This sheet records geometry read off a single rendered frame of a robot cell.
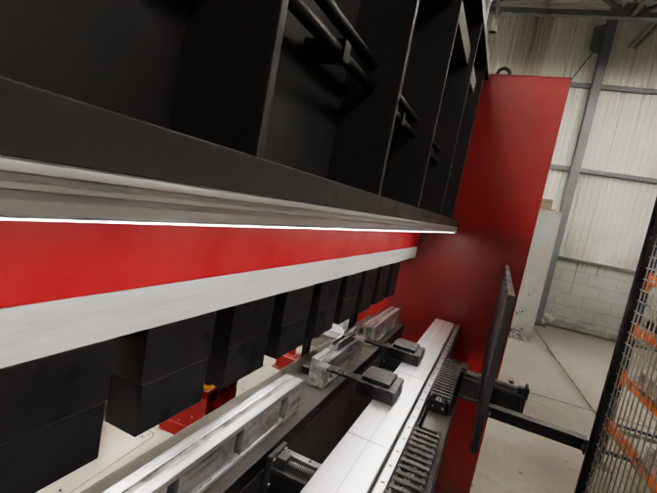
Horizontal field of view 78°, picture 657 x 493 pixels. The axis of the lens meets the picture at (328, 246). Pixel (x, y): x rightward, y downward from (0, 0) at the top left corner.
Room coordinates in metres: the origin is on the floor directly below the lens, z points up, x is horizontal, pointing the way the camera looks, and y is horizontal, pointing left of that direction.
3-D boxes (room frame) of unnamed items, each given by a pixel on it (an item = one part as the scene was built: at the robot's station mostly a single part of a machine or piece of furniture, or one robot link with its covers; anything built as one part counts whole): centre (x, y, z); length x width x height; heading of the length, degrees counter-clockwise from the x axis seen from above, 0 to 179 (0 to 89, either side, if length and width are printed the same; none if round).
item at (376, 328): (2.04, -0.35, 0.92); 0.50 x 0.06 x 0.10; 158
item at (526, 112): (2.37, -0.67, 1.15); 0.85 x 0.25 x 2.30; 68
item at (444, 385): (1.19, -0.43, 1.02); 0.37 x 0.06 x 0.04; 158
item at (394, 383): (1.14, -0.15, 1.01); 0.26 x 0.12 x 0.05; 68
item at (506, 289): (1.56, -0.70, 1.12); 1.13 x 0.02 x 0.44; 158
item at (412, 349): (1.47, -0.28, 1.01); 0.26 x 0.12 x 0.05; 68
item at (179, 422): (1.32, 0.33, 0.75); 0.20 x 0.16 x 0.18; 164
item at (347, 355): (1.48, -0.12, 0.92); 0.39 x 0.06 x 0.10; 158
